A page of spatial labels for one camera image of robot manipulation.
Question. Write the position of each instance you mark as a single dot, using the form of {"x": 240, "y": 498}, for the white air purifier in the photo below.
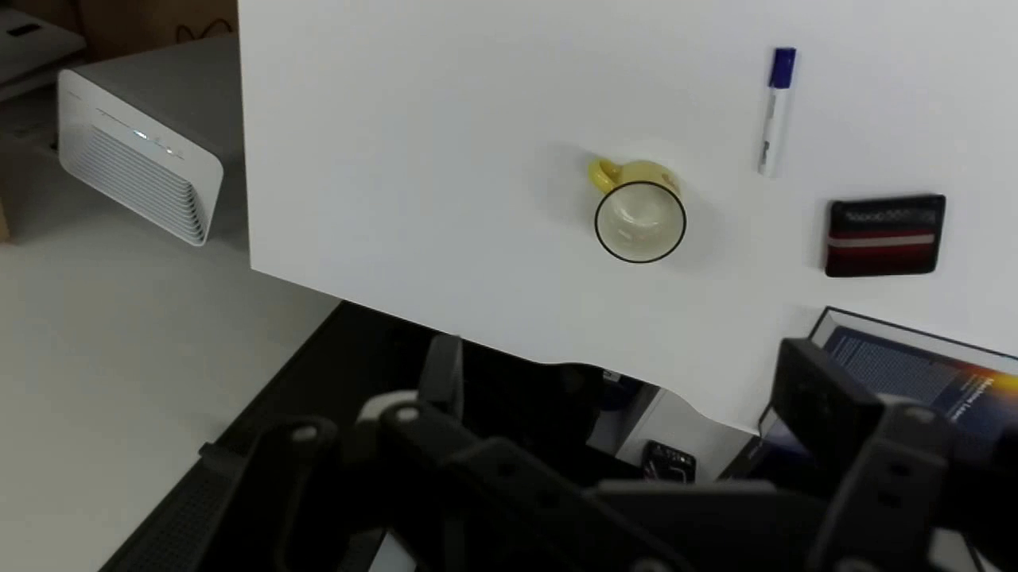
{"x": 138, "y": 161}

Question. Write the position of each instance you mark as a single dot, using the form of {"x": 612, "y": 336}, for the grey flat case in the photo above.
{"x": 32, "y": 50}

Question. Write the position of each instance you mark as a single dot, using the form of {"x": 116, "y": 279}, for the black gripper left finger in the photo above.
{"x": 477, "y": 498}

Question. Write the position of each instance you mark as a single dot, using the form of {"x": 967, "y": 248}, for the white pen with blue cap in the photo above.
{"x": 777, "y": 107}

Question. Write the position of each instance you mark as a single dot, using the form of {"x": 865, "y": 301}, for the black box with red stripe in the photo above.
{"x": 885, "y": 238}

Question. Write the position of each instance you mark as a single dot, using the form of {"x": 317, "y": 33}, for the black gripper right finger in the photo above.
{"x": 838, "y": 424}

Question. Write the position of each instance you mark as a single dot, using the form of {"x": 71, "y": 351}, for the blue hardcover book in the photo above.
{"x": 934, "y": 370}

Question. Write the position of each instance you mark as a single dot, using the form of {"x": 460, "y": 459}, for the yellow enamel mug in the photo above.
{"x": 638, "y": 218}

